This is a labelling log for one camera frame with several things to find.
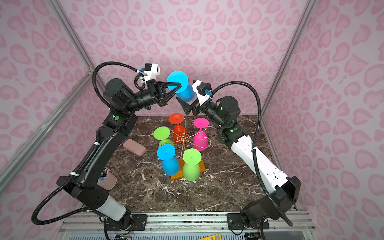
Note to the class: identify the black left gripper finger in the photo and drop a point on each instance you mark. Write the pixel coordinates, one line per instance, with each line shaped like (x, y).
(169, 92)
(167, 84)

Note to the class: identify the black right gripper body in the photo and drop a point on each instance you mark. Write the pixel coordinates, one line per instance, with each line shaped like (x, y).
(198, 108)

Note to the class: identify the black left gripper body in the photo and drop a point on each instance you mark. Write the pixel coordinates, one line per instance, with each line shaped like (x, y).
(154, 94)

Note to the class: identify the blue wine glass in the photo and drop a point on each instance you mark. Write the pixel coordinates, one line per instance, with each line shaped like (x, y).
(166, 153)
(185, 92)

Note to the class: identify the magenta wine glass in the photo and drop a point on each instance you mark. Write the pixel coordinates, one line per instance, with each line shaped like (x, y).
(200, 140)

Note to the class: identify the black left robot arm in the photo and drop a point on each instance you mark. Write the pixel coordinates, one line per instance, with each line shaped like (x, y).
(83, 183)

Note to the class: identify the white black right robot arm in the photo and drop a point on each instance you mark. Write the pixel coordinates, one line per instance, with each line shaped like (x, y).
(281, 192)

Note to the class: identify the red wine glass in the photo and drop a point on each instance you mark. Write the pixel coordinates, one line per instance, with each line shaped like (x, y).
(179, 132)

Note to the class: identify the green wine glass back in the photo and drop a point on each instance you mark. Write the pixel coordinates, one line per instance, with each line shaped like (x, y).
(162, 134)

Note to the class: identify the green wine glass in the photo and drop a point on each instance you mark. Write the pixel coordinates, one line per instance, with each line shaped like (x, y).
(162, 134)
(191, 168)

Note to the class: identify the green wine glass front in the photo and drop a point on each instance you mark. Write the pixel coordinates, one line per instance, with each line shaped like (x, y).
(191, 168)

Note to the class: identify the blue wine glass front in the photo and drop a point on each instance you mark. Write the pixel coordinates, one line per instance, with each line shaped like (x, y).
(166, 153)

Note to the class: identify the pink rectangular case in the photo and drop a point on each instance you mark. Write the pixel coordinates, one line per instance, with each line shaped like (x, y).
(134, 147)

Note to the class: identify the pink pen cup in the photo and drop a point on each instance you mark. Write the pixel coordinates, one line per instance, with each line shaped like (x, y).
(107, 180)

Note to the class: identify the yellow plastic object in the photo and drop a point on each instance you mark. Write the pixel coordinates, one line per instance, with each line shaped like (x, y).
(214, 237)

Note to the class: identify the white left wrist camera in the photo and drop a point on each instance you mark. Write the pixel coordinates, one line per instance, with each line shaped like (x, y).
(149, 72)

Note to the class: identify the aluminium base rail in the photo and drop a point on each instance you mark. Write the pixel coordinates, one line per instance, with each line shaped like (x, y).
(189, 226)

